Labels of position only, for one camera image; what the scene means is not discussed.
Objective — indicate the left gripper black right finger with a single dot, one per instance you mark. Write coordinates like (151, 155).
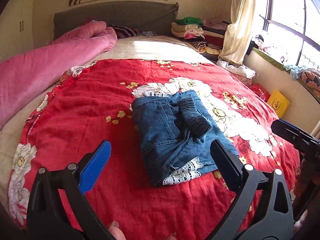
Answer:
(237, 176)

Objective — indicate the stack of folded clothes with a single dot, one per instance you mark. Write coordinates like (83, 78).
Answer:
(205, 36)

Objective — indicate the white cloth pile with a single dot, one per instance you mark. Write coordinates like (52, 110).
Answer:
(238, 70)

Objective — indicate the beige bed sheet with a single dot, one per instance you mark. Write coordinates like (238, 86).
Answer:
(140, 47)

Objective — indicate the yellow box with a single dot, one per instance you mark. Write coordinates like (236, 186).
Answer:
(278, 103)

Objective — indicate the left hand red nails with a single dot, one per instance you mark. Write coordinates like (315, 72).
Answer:
(115, 231)

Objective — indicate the red bag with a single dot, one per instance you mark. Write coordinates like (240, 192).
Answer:
(260, 92)

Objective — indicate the pink quilt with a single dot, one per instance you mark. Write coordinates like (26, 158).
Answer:
(25, 76)

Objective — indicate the striped pillow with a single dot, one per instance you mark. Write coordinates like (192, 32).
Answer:
(126, 32)

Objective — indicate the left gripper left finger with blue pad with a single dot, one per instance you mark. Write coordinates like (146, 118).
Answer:
(89, 168)

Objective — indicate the clothes on window sill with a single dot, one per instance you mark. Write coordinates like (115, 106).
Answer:
(307, 74)

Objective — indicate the cream curtain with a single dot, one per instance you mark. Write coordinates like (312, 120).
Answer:
(238, 34)

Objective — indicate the window with black frame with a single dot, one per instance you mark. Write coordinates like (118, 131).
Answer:
(292, 25)

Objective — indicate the blue denim pants lace trim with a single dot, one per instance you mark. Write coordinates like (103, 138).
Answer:
(176, 132)

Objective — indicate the cream wardrobe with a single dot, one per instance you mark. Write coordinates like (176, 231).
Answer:
(16, 28)

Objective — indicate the grey headboard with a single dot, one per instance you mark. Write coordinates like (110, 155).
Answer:
(140, 15)

